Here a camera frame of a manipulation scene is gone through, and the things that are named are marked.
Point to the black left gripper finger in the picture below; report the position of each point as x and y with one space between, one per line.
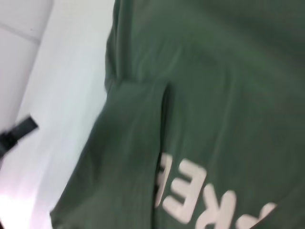
20 131

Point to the dark green FREE t-shirt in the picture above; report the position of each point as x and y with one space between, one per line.
190 95

